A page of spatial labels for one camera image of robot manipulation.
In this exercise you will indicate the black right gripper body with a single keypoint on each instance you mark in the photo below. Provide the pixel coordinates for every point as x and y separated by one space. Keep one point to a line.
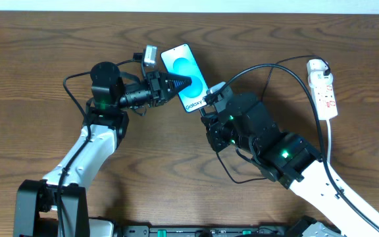
212 126

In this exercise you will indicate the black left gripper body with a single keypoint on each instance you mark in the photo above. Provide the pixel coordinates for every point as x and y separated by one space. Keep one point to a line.
156 87

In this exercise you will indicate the blue screen smartphone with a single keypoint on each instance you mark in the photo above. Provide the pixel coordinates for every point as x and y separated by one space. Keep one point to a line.
180 61

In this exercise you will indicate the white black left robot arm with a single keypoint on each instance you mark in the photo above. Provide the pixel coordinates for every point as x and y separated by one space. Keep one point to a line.
57 205

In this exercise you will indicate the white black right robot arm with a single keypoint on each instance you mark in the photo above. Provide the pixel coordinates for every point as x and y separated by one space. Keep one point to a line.
289 159

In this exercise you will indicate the white usb charger plug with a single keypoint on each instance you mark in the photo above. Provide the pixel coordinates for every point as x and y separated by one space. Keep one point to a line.
318 79

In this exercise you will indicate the white power strip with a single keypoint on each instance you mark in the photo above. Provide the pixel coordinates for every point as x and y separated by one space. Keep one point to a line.
324 98

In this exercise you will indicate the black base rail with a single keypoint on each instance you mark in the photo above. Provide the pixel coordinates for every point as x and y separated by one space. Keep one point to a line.
179 231

